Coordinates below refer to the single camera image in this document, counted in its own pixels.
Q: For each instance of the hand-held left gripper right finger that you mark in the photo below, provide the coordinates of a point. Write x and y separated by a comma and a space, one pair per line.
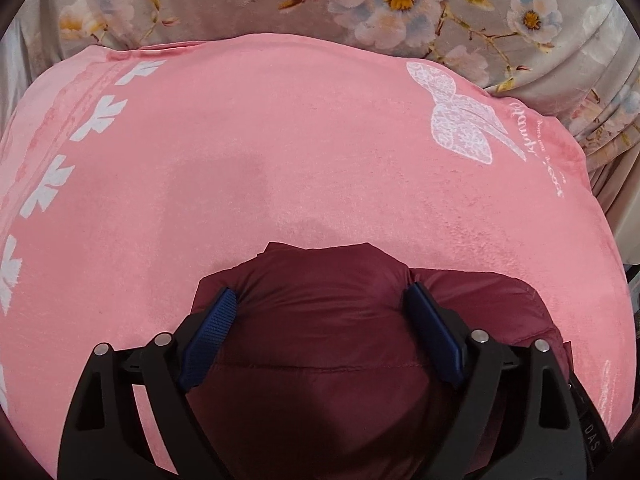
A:
435, 330

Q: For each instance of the pink printed blanket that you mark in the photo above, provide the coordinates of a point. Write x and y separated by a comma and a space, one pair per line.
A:
300, 135

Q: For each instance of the white satin sheet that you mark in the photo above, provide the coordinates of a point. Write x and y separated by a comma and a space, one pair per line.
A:
20, 65

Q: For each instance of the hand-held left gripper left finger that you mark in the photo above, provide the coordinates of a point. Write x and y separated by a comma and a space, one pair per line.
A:
210, 330

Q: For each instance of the maroon puffer jacket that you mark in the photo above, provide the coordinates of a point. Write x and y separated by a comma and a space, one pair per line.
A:
325, 320

